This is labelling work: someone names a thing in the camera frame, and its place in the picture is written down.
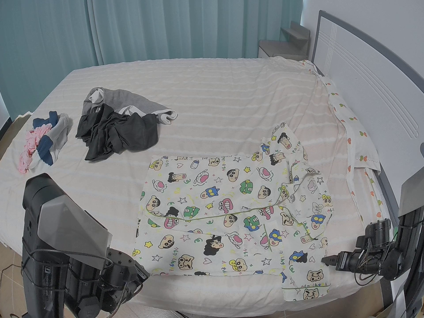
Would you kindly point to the grey and white garment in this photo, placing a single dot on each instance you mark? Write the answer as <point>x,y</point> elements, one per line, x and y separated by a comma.
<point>132,99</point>

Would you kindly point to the grey bedside table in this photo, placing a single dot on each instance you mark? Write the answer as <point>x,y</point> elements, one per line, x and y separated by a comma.
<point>281,46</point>

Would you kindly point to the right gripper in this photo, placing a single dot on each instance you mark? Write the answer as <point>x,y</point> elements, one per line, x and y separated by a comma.
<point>347,261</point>

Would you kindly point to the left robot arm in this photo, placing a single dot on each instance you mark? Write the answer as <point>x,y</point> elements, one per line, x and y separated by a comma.
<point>66,217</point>

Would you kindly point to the white and blue sweater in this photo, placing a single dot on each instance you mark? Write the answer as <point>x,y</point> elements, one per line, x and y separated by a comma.
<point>58,137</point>

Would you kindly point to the white printed pyjama top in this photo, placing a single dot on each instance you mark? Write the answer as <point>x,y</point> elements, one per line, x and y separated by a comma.
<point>232,210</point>

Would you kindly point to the bed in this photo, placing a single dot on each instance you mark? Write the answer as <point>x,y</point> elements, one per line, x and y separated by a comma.
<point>232,104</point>

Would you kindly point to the black garment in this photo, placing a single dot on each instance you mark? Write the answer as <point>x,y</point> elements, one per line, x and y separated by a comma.
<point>132,134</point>

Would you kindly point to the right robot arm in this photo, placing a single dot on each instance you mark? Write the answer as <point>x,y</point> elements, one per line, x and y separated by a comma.
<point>410,230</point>

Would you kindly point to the blue-green curtain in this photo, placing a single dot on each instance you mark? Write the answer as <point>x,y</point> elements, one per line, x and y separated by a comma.
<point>43,45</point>
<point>198,18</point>

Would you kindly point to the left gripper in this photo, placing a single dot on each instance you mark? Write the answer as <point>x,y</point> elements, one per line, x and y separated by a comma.
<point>140,273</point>

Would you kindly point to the pink garment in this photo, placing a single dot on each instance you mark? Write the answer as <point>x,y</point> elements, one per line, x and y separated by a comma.
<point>28,151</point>

